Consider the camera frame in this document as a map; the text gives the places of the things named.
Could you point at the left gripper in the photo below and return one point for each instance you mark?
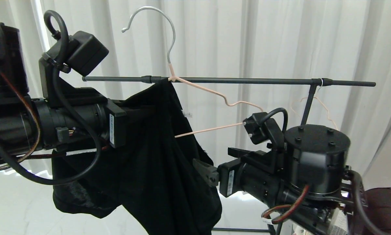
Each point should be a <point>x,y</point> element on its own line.
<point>78,120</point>

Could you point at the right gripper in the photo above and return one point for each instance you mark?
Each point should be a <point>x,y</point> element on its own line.
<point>257,182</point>

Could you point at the black garment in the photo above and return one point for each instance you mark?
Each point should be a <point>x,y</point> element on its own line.
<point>149,169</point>

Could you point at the pink clothes hanger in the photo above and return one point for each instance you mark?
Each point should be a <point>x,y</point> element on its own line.
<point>325,107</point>
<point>202,88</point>

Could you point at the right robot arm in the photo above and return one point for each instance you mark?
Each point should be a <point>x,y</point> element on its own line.
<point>316,156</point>

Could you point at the black clothes rack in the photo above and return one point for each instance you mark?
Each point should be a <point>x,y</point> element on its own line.
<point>263,80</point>

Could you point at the white curtain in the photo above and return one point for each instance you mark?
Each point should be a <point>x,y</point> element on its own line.
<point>215,32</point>

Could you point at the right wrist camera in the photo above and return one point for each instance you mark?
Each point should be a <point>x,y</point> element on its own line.
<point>257,129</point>

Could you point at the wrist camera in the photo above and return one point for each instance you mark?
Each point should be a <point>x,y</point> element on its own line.
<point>257,129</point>
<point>87,52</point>

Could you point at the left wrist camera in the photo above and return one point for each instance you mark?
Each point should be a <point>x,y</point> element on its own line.
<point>87,52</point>

